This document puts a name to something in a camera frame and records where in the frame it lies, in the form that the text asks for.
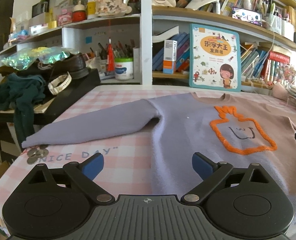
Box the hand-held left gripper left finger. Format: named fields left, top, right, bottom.
left=20, top=153, right=115, bottom=204

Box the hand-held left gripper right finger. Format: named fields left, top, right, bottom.
left=180, top=152, right=275, bottom=204

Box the purple and pink sweater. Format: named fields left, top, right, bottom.
left=21, top=92, right=296, bottom=220

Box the pink round plush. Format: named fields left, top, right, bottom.
left=273, top=82, right=289, bottom=100

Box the pile of silver coins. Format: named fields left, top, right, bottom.
left=26, top=145, right=49, bottom=165

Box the pink checked cartoon desk mat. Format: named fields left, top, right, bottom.
left=0, top=85, right=296, bottom=240

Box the row of thin colourful books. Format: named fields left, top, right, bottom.
left=240, top=44, right=292, bottom=83

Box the black box stand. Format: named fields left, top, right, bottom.
left=0, top=68, right=101, bottom=125

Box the white wrist watch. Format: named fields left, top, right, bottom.
left=48, top=72, right=72, bottom=95

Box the white pen organizer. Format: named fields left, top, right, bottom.
left=261, top=0, right=294, bottom=35

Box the white can with green lid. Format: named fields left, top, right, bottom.
left=114, top=57, right=134, bottom=81

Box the white canvas pouch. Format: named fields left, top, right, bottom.
left=84, top=56, right=107, bottom=73

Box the dark green cloth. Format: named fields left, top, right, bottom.
left=0, top=76, right=47, bottom=150

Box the teal children's picture book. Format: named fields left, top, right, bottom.
left=189, top=24, right=242, bottom=92

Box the brown leather shoe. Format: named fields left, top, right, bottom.
left=38, top=53, right=90, bottom=80

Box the white and orange carton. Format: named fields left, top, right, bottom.
left=163, top=39, right=177, bottom=75

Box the row of blue books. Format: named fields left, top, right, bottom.
left=152, top=26, right=191, bottom=74

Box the bunch of pens and pencils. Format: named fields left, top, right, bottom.
left=89, top=39, right=135, bottom=60

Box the smartphone with lit screen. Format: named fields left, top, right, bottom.
left=231, top=6, right=262, bottom=27

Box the iridescent plastic bag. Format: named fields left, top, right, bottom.
left=1, top=46, right=75, bottom=70

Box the white and wood bookshelf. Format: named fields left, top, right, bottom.
left=0, top=0, right=296, bottom=93

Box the pink cartoon box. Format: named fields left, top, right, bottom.
left=57, top=8, right=73, bottom=25

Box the red and white doll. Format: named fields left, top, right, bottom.
left=72, top=4, right=87, bottom=22

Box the cartoon hanging charm red tassel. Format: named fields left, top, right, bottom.
left=92, top=0, right=133, bottom=72

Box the white charging cable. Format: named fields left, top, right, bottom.
left=261, top=21, right=288, bottom=105

